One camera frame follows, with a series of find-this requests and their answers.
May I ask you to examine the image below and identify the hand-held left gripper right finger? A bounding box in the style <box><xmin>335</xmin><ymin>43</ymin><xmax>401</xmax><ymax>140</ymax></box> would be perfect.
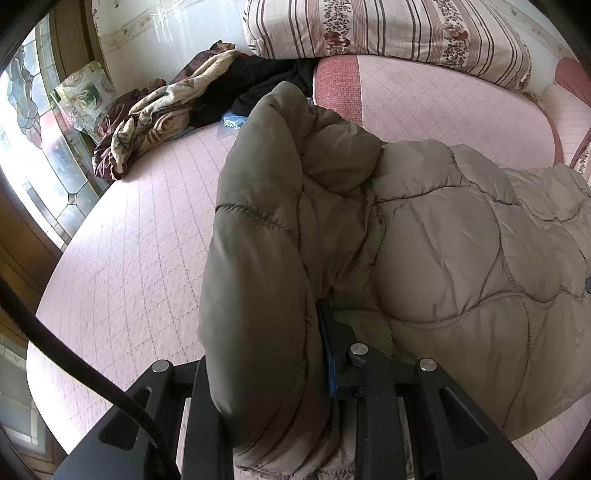
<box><xmin>316</xmin><ymin>299</ymin><xmax>539</xmax><ymax>480</ymax></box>

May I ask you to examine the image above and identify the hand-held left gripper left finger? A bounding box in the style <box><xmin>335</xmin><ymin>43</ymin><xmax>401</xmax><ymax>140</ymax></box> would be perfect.
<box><xmin>53</xmin><ymin>360</ymin><xmax>234</xmax><ymax>480</ymax></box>

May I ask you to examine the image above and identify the olive puffer jacket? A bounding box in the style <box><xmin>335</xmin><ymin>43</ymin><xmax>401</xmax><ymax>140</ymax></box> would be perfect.
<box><xmin>198</xmin><ymin>80</ymin><xmax>591</xmax><ymax>480</ymax></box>

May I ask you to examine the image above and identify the black clothes pile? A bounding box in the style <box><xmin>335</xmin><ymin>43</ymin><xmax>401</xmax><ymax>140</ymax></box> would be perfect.
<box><xmin>190</xmin><ymin>53</ymin><xmax>317</xmax><ymax>127</ymax></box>

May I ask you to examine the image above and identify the pink quilted bed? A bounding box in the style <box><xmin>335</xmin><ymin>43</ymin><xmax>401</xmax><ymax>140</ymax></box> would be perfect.
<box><xmin>25</xmin><ymin>54</ymin><xmax>591</xmax><ymax>480</ymax></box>

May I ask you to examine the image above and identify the pink red bolster cushion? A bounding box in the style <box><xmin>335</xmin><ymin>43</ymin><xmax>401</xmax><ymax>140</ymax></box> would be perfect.
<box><xmin>313</xmin><ymin>54</ymin><xmax>560</xmax><ymax>168</ymax></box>

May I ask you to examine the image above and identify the brown beige patterned blanket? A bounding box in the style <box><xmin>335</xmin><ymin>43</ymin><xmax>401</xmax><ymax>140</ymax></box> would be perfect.
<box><xmin>92</xmin><ymin>42</ymin><xmax>241</xmax><ymax>182</ymax></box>

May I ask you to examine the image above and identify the stained glass window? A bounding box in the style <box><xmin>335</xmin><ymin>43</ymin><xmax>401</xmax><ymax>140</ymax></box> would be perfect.
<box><xmin>0</xmin><ymin>14</ymin><xmax>112</xmax><ymax>252</ymax></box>

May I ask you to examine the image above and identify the floral plastic bag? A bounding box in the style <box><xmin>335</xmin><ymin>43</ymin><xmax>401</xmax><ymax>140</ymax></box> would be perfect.
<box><xmin>50</xmin><ymin>60</ymin><xmax>118</xmax><ymax>144</ymax></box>

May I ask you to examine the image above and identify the striped floral bedding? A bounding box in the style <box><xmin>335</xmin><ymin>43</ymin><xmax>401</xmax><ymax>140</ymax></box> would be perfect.
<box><xmin>570</xmin><ymin>136</ymin><xmax>591</xmax><ymax>185</ymax></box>

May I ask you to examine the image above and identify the striped floral folded quilt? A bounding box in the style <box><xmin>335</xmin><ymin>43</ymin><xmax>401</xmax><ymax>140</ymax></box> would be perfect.
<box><xmin>242</xmin><ymin>0</ymin><xmax>533</xmax><ymax>90</ymax></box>

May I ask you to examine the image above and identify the pink white padded headboard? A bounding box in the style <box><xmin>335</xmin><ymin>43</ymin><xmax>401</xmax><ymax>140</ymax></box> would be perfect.
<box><xmin>531</xmin><ymin>55</ymin><xmax>591</xmax><ymax>167</ymax></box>

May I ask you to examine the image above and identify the black cable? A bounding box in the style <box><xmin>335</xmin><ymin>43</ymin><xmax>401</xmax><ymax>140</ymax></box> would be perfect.
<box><xmin>0</xmin><ymin>272</ymin><xmax>182</xmax><ymax>480</ymax></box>

